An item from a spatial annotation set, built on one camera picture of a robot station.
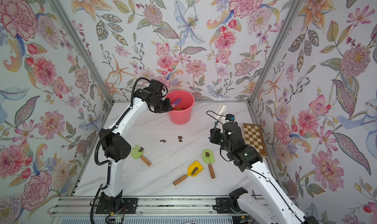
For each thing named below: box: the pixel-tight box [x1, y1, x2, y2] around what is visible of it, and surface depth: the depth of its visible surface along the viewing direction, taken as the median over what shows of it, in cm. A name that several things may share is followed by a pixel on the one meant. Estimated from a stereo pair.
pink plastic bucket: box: [165, 89, 195, 125], surface depth 109 cm
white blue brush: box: [214, 104, 228, 130], surface depth 71 cm
